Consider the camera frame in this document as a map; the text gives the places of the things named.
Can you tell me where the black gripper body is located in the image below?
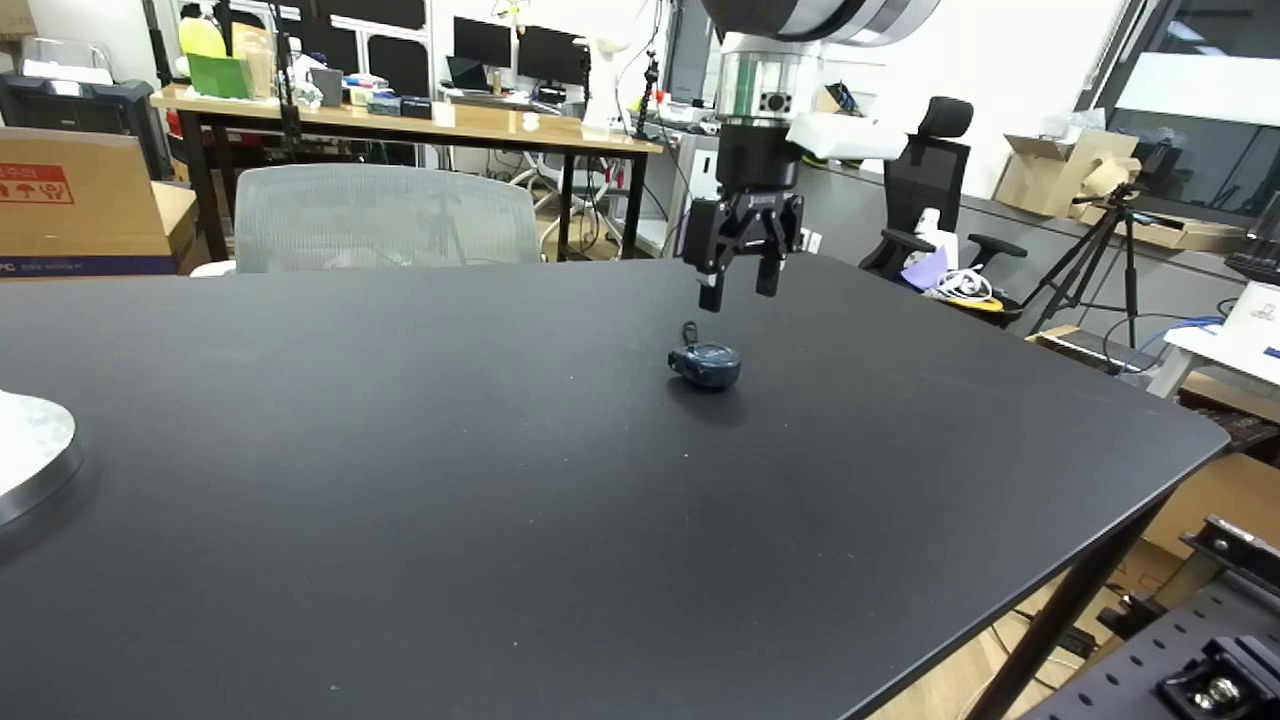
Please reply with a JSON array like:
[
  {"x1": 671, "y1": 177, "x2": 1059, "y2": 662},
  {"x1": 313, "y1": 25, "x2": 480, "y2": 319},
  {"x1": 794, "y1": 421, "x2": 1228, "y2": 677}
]
[{"x1": 714, "y1": 116, "x2": 809, "y2": 251}]

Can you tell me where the blue black measuring tape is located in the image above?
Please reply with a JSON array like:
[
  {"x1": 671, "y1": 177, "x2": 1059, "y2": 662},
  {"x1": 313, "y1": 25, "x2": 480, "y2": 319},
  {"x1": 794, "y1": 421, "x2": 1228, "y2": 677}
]
[{"x1": 662, "y1": 317, "x2": 743, "y2": 396}]

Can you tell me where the white drawer cabinet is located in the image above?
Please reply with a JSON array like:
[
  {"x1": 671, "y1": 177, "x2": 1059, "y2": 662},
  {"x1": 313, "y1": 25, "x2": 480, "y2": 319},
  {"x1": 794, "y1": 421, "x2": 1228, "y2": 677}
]
[{"x1": 680, "y1": 136, "x2": 722, "y2": 202}]

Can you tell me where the black office chair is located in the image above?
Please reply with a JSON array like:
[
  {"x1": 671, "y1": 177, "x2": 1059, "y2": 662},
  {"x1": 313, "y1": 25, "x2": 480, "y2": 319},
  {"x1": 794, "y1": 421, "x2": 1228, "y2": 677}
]
[{"x1": 855, "y1": 91, "x2": 1031, "y2": 293}]

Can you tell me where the white plastic bottle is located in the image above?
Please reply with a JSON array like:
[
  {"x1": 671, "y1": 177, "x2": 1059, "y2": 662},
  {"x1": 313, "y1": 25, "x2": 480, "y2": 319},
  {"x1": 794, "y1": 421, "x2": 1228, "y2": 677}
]
[{"x1": 917, "y1": 202, "x2": 965, "y2": 277}]

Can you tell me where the white yellow bicycle helmet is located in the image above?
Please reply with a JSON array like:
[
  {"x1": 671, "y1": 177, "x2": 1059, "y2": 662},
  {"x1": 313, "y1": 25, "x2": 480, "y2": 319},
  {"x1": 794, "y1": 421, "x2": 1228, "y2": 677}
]
[{"x1": 933, "y1": 263, "x2": 1010, "y2": 319}]

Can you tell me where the black computer monitor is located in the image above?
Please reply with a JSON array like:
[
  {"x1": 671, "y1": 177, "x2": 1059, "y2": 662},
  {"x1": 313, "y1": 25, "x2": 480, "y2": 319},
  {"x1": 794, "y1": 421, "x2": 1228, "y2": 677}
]
[
  {"x1": 448, "y1": 13, "x2": 514, "y2": 70},
  {"x1": 514, "y1": 20, "x2": 593, "y2": 91}
]

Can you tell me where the wooden desk with black legs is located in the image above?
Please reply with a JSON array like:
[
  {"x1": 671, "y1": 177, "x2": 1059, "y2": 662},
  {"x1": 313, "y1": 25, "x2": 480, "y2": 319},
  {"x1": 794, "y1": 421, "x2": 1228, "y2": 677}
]
[{"x1": 156, "y1": 88, "x2": 667, "y2": 263}]

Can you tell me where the open cardboard box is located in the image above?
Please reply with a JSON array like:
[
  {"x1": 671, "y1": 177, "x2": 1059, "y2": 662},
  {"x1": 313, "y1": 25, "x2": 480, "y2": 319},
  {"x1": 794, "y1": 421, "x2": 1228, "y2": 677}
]
[{"x1": 991, "y1": 127, "x2": 1142, "y2": 222}]

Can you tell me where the grey mesh chair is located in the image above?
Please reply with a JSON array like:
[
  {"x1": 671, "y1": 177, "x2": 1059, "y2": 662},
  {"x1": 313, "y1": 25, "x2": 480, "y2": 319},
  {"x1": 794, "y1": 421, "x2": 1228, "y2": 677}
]
[{"x1": 230, "y1": 158, "x2": 543, "y2": 277}]

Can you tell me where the black table leg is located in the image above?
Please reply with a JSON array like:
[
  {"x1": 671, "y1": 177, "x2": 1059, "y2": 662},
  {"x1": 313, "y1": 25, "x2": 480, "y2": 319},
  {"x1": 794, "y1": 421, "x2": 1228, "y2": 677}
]
[{"x1": 965, "y1": 510, "x2": 1151, "y2": 720}]

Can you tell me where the white box with papers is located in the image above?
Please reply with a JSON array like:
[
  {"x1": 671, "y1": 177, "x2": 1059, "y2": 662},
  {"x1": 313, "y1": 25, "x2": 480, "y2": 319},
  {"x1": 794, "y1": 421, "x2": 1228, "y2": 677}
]
[{"x1": 1165, "y1": 277, "x2": 1280, "y2": 393}]

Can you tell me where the green folder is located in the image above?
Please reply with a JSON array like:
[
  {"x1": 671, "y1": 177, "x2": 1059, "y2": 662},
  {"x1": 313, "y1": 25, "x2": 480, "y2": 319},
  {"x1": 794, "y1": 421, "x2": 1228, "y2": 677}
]
[{"x1": 183, "y1": 50, "x2": 257, "y2": 105}]

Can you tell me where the black perforated breadboard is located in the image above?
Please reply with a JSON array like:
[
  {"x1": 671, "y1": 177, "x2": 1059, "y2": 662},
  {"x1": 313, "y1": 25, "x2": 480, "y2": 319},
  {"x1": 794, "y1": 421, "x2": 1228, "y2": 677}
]
[{"x1": 1024, "y1": 517, "x2": 1280, "y2": 720}]

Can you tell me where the cardboard box with red print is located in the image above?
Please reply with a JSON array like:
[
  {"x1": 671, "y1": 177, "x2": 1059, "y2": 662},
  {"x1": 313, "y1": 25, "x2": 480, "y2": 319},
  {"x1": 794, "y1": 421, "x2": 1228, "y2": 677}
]
[{"x1": 0, "y1": 127, "x2": 202, "y2": 277}]

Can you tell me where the black printer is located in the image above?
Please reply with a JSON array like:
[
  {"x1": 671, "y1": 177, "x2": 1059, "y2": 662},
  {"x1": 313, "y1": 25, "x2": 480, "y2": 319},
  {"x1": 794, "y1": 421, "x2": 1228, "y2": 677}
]
[{"x1": 0, "y1": 70, "x2": 161, "y2": 136}]

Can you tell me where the white plate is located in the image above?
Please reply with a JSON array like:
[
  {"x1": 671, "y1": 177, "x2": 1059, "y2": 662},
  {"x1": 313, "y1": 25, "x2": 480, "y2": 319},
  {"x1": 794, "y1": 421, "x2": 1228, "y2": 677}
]
[{"x1": 0, "y1": 386, "x2": 78, "y2": 526}]

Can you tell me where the black camera tripod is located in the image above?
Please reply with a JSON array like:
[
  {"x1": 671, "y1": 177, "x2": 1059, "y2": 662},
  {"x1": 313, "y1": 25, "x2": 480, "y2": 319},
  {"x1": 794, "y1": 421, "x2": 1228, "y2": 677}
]
[{"x1": 1021, "y1": 180, "x2": 1151, "y2": 357}]

